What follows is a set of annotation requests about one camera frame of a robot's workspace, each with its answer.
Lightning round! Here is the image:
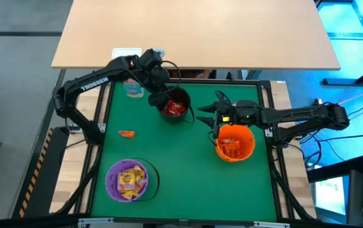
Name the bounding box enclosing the Windex spray bottle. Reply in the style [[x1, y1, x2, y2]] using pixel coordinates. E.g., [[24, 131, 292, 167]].
[[123, 78, 145, 99]]

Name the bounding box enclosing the black desk leg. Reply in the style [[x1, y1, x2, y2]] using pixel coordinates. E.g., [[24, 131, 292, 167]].
[[49, 68, 68, 96]]

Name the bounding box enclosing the silver metal bracket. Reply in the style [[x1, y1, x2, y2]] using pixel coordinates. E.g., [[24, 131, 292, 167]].
[[252, 220, 291, 228], [78, 217, 115, 228]]

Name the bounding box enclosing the black yellow hazard strip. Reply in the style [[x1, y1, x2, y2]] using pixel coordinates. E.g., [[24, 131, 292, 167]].
[[11, 126, 71, 219]]

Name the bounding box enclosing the black aluminium table frame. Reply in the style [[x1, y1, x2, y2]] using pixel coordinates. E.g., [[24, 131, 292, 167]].
[[73, 75, 299, 226]]

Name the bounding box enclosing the dark chair under desk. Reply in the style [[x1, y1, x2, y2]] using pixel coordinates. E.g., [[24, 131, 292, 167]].
[[168, 68, 217, 80]]

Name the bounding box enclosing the light wooden desk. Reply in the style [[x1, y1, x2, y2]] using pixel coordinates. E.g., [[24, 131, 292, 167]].
[[51, 0, 342, 71]]

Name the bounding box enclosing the dark metal floor frame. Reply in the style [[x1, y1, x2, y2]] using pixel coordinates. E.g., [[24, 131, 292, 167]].
[[315, 0, 363, 64]]

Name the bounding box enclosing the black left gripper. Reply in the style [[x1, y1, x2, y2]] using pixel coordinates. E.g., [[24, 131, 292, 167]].
[[146, 65, 171, 109]]

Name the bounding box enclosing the white rectangular desk plate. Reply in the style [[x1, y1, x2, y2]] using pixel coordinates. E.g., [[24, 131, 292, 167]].
[[111, 47, 143, 60]]

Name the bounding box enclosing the black frame strut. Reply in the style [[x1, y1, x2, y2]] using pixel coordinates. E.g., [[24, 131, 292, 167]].
[[54, 148, 105, 216], [269, 161, 317, 222]]

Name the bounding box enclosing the purple plastic bucket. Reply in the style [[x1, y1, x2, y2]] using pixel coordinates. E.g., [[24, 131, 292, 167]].
[[105, 157, 160, 203]]

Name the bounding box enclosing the orange pumpkin face bucket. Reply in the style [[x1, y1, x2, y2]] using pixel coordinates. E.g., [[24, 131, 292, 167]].
[[215, 123, 257, 163]]

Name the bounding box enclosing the black plastic bucket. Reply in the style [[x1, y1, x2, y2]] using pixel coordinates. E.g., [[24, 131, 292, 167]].
[[155, 85, 196, 125]]

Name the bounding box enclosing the black side table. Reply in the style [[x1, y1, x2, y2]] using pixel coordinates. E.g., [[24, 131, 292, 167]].
[[306, 155, 363, 184]]

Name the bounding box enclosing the black desk base bar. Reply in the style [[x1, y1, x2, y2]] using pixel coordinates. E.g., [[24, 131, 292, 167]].
[[322, 61, 363, 86]]

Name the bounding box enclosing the black rig crossbar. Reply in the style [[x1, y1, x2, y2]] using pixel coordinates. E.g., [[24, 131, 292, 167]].
[[0, 213, 363, 228]]

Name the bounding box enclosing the grey desk leg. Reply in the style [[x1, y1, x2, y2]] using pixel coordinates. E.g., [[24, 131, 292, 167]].
[[246, 69, 263, 80]]

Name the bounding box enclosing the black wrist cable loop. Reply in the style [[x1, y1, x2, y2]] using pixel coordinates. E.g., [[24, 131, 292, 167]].
[[161, 60, 182, 95], [215, 91, 233, 106]]

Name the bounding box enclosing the lit white screen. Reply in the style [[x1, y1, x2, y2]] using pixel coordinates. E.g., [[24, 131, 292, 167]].
[[314, 176, 348, 217]]

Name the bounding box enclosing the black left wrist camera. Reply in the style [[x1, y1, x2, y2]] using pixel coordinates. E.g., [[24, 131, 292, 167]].
[[141, 49, 163, 69]]

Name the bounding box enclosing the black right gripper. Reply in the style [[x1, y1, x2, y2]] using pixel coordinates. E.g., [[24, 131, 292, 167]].
[[196, 99, 264, 140]]

